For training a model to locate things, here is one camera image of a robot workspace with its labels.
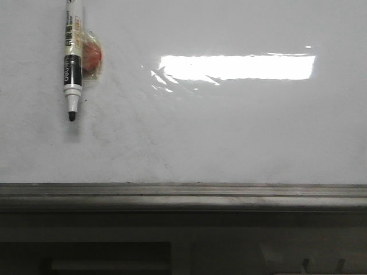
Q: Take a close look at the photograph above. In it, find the red magnet taped to marker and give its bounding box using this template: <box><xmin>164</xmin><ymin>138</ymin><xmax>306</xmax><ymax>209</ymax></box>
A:
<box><xmin>82</xmin><ymin>29</ymin><xmax>103</xmax><ymax>81</ymax></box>

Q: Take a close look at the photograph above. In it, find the black and white whiteboard marker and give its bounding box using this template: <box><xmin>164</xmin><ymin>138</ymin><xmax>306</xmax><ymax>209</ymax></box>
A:
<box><xmin>63</xmin><ymin>0</ymin><xmax>83</xmax><ymax>121</ymax></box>

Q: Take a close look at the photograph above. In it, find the white whiteboard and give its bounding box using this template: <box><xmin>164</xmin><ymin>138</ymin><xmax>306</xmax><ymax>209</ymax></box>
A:
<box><xmin>1</xmin><ymin>1</ymin><xmax>366</xmax><ymax>184</ymax></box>

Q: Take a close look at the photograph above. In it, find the grey aluminium whiteboard tray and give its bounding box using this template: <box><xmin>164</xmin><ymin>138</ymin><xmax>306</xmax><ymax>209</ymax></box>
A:
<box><xmin>1</xmin><ymin>183</ymin><xmax>366</xmax><ymax>274</ymax></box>

